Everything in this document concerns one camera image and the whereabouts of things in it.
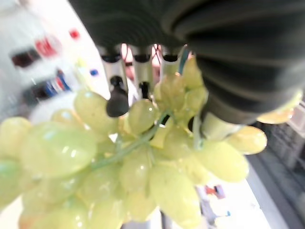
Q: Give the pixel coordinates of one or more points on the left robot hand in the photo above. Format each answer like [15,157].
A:
[238,47]

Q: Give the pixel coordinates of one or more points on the cola bottle red label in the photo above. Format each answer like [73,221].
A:
[33,53]

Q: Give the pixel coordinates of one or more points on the cola bottle blue label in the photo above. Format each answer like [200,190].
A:
[48,87]

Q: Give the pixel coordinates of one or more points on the green grape bunch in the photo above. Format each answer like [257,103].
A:
[133,162]

